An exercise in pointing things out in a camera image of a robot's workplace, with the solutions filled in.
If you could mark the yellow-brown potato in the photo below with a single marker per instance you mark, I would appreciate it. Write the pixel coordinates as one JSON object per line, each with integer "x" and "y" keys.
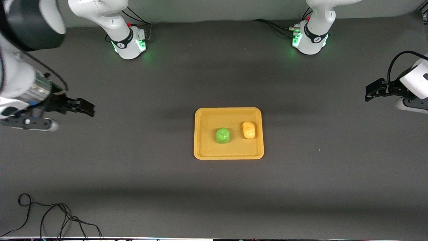
{"x": 249, "y": 130}

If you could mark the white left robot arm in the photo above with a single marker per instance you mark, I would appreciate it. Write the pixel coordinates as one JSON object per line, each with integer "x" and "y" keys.
{"x": 312, "y": 42}

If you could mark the dark grey table mat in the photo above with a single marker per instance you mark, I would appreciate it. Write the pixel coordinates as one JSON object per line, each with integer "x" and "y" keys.
{"x": 200, "y": 201}

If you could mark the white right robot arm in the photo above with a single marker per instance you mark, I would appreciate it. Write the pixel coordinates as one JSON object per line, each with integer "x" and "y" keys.
{"x": 20, "y": 80}

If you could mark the green apple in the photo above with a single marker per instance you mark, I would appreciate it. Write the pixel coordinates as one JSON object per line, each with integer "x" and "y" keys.
{"x": 223, "y": 135}

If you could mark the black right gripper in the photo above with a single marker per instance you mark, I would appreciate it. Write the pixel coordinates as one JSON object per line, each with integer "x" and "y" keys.
{"x": 55, "y": 103}

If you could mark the yellow rectangular plastic tray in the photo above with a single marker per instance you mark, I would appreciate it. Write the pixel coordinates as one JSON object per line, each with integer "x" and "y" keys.
{"x": 228, "y": 150}

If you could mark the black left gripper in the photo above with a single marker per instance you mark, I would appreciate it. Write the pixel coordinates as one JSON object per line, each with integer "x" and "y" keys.
{"x": 392, "y": 88}

